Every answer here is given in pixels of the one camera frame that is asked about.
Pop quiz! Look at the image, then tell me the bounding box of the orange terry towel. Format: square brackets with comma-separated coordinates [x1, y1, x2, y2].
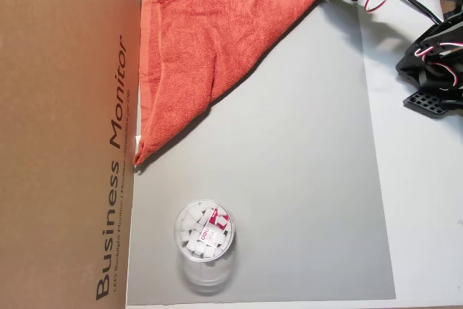
[132, 0, 332, 166]

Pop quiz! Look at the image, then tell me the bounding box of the black perforated base clamp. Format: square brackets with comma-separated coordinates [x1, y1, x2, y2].
[402, 88, 457, 119]

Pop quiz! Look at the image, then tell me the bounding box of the grey table mat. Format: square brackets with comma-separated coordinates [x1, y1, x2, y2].
[125, 0, 397, 306]

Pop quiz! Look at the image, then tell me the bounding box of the red white eraser packet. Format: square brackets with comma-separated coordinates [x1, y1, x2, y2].
[196, 207, 232, 249]

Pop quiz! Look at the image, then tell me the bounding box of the clear plastic jar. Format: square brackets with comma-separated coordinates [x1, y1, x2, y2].
[172, 198, 242, 295]

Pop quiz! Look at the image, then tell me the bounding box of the brown cardboard monitor box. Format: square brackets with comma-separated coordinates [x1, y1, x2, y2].
[0, 0, 146, 309]

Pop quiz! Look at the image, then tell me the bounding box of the red white servo wire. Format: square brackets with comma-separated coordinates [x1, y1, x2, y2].
[364, 0, 395, 14]

